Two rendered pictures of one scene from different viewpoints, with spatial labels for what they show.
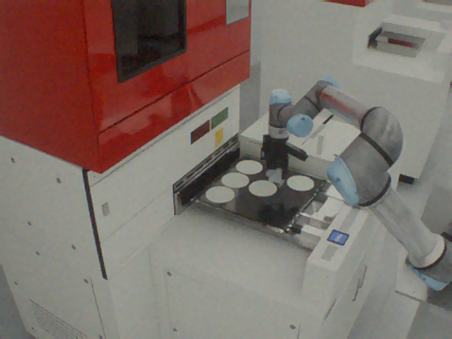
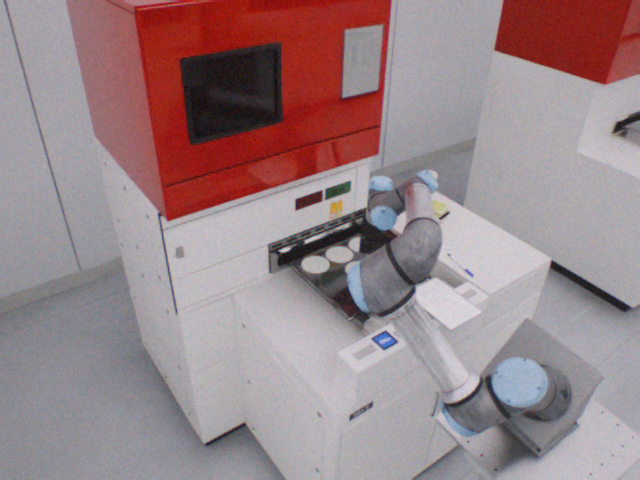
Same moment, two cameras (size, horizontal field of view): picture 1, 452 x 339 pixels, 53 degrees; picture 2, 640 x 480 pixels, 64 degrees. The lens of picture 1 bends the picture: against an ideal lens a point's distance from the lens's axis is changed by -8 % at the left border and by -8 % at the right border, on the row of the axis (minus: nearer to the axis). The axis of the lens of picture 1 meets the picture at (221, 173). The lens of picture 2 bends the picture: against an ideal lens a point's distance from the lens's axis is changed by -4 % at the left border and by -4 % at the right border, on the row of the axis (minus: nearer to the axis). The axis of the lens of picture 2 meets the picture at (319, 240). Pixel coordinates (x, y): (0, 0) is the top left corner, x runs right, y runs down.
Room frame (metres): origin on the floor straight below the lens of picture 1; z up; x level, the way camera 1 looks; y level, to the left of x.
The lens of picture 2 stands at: (0.03, -0.58, 2.05)
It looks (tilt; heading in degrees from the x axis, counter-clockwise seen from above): 35 degrees down; 22
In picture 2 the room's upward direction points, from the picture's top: 1 degrees clockwise
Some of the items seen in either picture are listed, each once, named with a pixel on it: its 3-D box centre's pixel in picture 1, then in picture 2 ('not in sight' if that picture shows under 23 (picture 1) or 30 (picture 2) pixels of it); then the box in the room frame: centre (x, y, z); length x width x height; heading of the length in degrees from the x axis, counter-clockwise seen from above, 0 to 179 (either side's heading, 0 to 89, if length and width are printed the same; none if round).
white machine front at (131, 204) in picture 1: (177, 167); (277, 228); (1.41, 0.15, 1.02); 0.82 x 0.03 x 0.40; 149
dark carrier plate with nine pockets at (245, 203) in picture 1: (261, 189); (357, 269); (1.46, -0.14, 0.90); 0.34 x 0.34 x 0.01; 59
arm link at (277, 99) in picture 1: (280, 109); (380, 195); (1.47, -0.20, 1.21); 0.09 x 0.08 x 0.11; 23
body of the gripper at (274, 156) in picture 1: (275, 150); (373, 235); (1.47, -0.19, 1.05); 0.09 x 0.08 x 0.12; 102
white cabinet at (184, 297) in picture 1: (285, 282); (381, 371); (1.47, -0.27, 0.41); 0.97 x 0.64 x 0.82; 149
